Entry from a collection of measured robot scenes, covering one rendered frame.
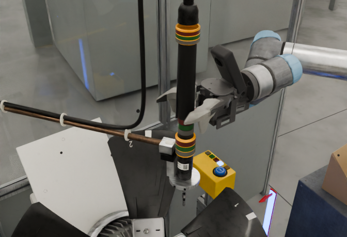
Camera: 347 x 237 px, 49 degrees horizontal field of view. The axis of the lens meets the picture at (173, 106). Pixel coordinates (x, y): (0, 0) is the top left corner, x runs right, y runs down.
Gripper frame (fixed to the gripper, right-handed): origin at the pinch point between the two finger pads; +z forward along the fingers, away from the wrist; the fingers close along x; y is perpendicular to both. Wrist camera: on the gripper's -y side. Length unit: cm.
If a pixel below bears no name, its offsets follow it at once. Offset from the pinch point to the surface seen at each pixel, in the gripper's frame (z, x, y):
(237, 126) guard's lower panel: -95, 70, 87
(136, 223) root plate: 5.6, 9.0, 39.0
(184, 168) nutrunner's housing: -1.8, -1.6, 15.6
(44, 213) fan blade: 26.0, 11.0, 23.2
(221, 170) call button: -39, 24, 56
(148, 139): 2.1, 6.2, 11.1
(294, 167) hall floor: -172, 77, 164
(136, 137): 3.9, 8.7, 11.1
